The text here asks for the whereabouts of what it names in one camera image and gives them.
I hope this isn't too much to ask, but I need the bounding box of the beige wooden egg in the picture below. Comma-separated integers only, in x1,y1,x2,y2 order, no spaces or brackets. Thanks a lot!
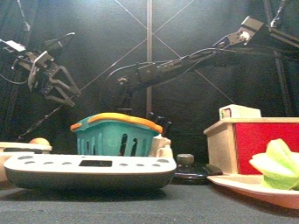
28,136,52,147

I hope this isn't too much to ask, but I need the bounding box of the teal basket with orange rim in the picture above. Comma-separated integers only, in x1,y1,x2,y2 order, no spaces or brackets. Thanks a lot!
70,112,165,157

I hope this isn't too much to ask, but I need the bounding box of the cream toy bowl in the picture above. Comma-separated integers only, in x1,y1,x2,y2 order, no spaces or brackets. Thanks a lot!
0,142,52,183

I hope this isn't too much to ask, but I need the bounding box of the white toy knife block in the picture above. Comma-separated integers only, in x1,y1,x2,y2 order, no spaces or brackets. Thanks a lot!
150,134,174,159

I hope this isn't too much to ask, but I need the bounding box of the white and grey toy appliance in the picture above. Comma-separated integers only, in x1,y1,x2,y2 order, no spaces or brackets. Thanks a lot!
4,152,178,191

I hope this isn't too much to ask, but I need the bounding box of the wooden box with red panel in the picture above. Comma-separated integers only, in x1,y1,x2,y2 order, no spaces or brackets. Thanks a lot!
202,116,299,176

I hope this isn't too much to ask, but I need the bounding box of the small white box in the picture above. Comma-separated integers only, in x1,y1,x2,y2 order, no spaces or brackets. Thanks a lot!
219,103,263,121

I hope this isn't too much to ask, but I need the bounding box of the pink toy plate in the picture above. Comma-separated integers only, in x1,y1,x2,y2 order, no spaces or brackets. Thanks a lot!
207,173,299,209

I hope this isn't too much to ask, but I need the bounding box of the green toy lettuce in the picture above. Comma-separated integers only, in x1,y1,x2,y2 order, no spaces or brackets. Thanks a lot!
249,138,299,191

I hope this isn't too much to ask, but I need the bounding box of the thin diagonal brace wire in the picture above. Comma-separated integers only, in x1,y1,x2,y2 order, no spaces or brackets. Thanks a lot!
113,0,238,104
16,0,197,142

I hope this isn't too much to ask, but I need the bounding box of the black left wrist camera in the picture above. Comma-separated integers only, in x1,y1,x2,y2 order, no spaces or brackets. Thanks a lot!
42,31,76,58

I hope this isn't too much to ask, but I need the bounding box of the vertical metal frame pole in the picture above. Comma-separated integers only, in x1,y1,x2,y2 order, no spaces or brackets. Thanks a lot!
146,0,155,117

